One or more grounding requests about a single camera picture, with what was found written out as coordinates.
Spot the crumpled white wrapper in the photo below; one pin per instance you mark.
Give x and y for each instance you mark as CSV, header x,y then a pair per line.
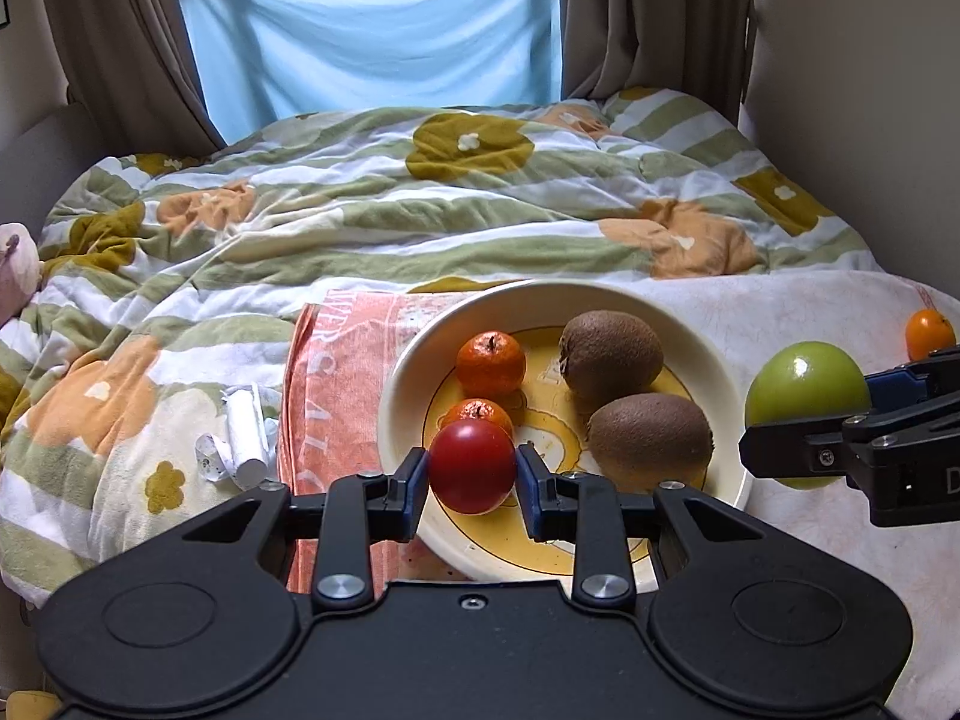
x,y
211,457

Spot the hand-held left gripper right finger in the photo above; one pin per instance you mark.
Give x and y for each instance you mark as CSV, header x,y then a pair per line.
x,y
529,493

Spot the large orange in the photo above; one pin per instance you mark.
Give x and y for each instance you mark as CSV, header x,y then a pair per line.
x,y
928,335

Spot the light blue window cloth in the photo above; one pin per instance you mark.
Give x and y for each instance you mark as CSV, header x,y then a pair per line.
x,y
375,30

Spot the cream plate with yellow print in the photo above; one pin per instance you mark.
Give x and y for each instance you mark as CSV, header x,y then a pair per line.
x,y
420,382

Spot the brown kiwi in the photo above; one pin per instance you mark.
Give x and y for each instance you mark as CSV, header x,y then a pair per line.
x,y
649,439
611,352

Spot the grey bed headboard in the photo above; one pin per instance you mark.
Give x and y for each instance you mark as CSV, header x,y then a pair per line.
x,y
45,157

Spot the small red tomato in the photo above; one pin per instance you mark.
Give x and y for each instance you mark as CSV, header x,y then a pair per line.
x,y
472,466

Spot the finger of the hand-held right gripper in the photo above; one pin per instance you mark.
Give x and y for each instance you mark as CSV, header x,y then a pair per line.
x,y
795,446
911,382

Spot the floral striped quilt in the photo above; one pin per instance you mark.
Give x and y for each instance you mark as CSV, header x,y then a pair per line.
x,y
300,187

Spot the green apple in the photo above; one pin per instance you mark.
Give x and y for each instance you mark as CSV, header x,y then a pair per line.
x,y
806,388

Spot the white paper roll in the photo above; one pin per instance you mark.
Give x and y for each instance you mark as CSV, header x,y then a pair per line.
x,y
247,435

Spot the white towel with pink border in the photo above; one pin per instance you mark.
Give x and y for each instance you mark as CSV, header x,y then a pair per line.
x,y
795,300

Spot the pink plush pillow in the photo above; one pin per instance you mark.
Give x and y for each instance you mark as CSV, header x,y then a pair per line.
x,y
15,270

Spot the small tangerine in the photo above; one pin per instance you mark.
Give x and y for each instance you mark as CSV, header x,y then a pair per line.
x,y
478,412
491,364

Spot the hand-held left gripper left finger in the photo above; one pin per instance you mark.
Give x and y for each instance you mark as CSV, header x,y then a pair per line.
x,y
412,491

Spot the brown curtain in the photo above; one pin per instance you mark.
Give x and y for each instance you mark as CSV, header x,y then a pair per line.
x,y
127,30
652,15

